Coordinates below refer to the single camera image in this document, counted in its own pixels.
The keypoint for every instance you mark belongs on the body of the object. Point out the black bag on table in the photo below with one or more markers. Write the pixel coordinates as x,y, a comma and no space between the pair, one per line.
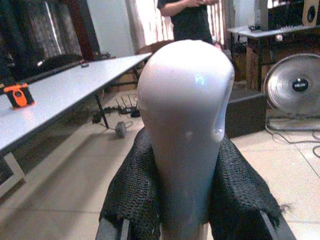
60,60

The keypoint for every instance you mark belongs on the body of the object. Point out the person in black clothes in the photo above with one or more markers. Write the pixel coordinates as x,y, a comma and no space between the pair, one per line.
191,20

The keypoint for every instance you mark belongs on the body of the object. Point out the grey power adapter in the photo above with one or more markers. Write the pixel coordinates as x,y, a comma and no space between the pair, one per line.
121,128

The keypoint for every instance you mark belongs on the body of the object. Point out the black wifi router with antennas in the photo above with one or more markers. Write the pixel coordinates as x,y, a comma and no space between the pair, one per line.
128,107

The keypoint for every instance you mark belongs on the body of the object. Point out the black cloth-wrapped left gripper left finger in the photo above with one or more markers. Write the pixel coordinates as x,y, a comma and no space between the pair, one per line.
135,185

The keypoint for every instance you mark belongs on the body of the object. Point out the grey desk with equipment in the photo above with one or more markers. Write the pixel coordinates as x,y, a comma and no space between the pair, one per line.
272,35

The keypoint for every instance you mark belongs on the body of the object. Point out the black audio mixer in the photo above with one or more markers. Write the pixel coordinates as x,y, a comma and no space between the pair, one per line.
282,15

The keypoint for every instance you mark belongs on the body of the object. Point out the long grey table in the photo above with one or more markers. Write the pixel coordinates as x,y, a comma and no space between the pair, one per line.
62,92

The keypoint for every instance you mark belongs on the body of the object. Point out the orange and black device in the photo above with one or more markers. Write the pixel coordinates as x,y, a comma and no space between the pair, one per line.
19,95

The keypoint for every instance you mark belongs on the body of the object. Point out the round silver floor fan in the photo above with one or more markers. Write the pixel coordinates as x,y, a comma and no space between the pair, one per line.
295,85

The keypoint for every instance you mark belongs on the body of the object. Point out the wooden speaker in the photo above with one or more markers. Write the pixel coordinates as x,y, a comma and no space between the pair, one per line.
311,12

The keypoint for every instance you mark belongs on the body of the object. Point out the black box on floor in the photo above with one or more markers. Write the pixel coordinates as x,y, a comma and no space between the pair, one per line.
246,112

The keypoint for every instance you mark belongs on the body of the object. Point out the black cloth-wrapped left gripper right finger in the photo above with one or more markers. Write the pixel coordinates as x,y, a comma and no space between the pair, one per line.
240,190

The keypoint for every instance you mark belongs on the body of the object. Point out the small black object on table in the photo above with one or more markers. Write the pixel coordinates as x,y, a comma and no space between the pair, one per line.
85,65

